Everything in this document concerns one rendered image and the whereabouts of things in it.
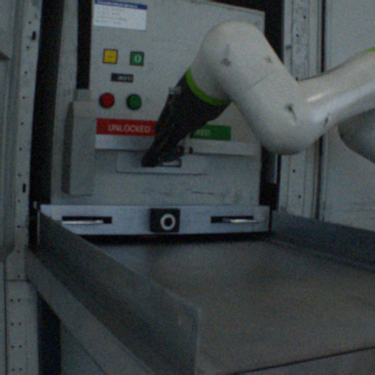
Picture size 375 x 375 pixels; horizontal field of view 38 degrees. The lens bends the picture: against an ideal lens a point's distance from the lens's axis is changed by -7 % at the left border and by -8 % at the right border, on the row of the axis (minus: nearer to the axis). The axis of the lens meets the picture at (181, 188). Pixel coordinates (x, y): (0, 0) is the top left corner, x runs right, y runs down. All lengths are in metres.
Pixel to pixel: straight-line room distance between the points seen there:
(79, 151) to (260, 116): 0.38
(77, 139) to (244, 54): 0.38
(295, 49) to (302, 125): 0.58
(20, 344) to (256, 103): 0.68
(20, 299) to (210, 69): 0.59
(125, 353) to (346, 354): 0.23
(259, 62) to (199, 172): 0.49
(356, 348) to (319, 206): 0.81
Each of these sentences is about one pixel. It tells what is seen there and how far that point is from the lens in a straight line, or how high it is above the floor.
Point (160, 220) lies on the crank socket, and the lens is 1.22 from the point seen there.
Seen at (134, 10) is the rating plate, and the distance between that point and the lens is 1.25.
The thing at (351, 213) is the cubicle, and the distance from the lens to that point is 1.48.
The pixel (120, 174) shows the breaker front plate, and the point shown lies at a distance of 1.22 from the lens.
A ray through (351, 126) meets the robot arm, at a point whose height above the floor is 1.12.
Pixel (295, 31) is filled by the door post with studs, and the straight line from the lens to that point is 1.40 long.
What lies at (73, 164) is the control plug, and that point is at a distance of 1.07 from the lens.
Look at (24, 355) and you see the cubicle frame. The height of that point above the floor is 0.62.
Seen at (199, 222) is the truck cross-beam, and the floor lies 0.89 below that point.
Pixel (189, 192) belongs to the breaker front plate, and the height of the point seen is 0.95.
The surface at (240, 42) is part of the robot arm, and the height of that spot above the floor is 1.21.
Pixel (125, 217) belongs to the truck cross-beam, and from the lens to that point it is 1.22.
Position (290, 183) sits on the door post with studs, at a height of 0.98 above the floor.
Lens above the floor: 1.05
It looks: 4 degrees down
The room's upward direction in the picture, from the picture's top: 3 degrees clockwise
